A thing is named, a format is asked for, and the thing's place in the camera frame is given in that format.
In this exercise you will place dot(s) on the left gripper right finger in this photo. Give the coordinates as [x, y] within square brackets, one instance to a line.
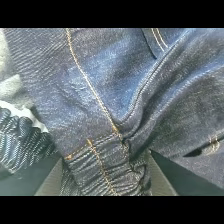
[160, 181]

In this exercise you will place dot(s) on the grey garment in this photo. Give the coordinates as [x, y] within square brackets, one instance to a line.
[10, 90]

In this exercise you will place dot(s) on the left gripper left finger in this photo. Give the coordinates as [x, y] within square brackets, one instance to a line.
[50, 183]

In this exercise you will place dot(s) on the blue jeans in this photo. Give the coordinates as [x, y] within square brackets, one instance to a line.
[110, 83]

